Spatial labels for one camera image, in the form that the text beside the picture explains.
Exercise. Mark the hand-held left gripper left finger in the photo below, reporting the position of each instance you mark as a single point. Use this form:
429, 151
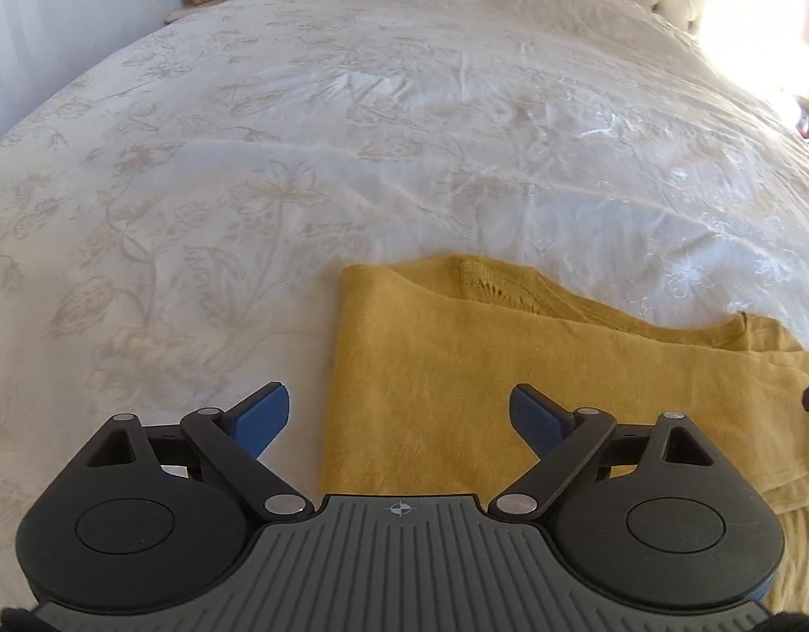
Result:
263, 415

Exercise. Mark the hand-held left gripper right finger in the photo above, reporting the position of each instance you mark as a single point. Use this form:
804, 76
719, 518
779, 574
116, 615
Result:
534, 418

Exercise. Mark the yellow knit sweater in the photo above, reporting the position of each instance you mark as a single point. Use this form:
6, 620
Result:
430, 368

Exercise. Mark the bed with white floral bedspread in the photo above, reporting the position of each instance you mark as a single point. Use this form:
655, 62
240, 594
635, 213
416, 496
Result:
378, 112

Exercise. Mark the cream bedside table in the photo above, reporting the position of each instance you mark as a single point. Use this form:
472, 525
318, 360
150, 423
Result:
187, 12

